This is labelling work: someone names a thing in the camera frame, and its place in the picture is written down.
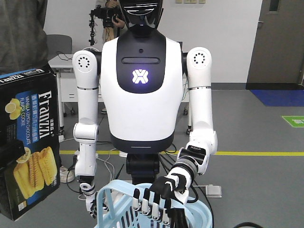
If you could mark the black white robot left hand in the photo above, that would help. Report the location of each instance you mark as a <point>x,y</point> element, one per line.
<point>161,197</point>

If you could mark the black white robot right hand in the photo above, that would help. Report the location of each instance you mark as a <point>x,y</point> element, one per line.
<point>91,205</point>

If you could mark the white folding table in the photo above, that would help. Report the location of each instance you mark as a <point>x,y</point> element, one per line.
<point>64,78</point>

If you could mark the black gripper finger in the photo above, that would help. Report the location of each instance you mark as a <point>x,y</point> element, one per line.
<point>10,152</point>

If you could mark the black Franzzi cookie box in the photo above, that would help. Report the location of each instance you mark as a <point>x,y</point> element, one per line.
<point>29,112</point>

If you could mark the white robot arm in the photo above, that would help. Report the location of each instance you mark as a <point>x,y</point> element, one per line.
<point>85,131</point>
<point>193,159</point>

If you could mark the person in dark trousers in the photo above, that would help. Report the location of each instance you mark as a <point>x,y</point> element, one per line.
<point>23,41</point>

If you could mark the grey office chair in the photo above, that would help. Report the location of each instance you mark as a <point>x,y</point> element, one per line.
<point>58,43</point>

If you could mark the light blue plastic basket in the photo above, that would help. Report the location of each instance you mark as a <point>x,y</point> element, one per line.
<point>123,205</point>

